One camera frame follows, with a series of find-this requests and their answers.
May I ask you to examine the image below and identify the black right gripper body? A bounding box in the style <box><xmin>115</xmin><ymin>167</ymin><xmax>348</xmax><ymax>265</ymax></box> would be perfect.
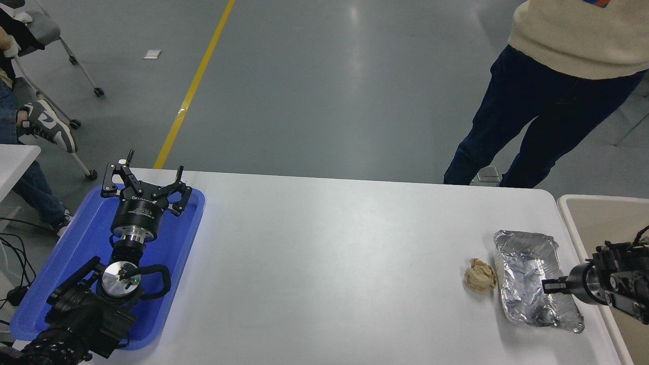
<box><xmin>566</xmin><ymin>263</ymin><xmax>599</xmax><ymax>305</ymax></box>

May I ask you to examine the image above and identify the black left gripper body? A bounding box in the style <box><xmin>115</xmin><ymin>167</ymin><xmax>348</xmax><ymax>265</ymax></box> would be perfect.
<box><xmin>110</xmin><ymin>191</ymin><xmax>169</xmax><ymax>234</ymax></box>

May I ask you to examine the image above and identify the silver foil tray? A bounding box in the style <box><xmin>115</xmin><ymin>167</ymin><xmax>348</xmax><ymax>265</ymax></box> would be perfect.
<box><xmin>493</xmin><ymin>230</ymin><xmax>585</xmax><ymax>334</ymax></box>

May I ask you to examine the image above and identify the blue plastic tray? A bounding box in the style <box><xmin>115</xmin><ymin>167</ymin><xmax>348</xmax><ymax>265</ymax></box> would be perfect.
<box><xmin>9</xmin><ymin>184</ymin><xmax>206</xmax><ymax>351</ymax></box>

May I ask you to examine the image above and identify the large pale bin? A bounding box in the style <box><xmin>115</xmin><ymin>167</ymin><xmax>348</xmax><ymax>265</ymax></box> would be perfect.
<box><xmin>557</xmin><ymin>195</ymin><xmax>649</xmax><ymax>365</ymax></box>

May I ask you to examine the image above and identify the crumpled tan paper ball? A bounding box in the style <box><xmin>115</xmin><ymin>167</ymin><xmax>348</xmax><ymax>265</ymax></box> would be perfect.
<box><xmin>464</xmin><ymin>258</ymin><xmax>498</xmax><ymax>293</ymax></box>

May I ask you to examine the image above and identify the seated person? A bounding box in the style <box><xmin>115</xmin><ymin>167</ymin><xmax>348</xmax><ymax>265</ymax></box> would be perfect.
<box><xmin>0</xmin><ymin>8</ymin><xmax>78</xmax><ymax>238</ymax></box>

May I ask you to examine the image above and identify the grey wheeled chair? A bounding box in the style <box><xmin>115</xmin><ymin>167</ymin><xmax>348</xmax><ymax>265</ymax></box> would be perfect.
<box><xmin>10</xmin><ymin>53</ymin><xmax>98</xmax><ymax>181</ymax></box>
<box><xmin>0</xmin><ymin>0</ymin><xmax>104</xmax><ymax>98</ymax></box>

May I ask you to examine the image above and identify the small white table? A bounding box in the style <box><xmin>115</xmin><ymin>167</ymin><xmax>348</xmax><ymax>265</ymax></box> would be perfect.
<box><xmin>0</xmin><ymin>144</ymin><xmax>41</xmax><ymax>234</ymax></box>

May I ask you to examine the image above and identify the black power plug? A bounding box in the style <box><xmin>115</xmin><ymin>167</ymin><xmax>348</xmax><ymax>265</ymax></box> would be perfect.
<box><xmin>6</xmin><ymin>285</ymin><xmax>29</xmax><ymax>307</ymax></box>

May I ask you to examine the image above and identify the grey metal leg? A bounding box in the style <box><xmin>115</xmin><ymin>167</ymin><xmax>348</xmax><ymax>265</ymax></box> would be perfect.
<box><xmin>614</xmin><ymin>112</ymin><xmax>649</xmax><ymax>147</ymax></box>

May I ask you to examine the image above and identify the standing person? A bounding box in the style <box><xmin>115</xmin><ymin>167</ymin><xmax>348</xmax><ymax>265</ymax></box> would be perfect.
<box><xmin>443</xmin><ymin>0</ymin><xmax>649</xmax><ymax>189</ymax></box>

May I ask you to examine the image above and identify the black floor cable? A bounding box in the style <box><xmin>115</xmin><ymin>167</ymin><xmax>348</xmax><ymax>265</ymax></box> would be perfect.
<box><xmin>0</xmin><ymin>217</ymin><xmax>36</xmax><ymax>289</ymax></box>

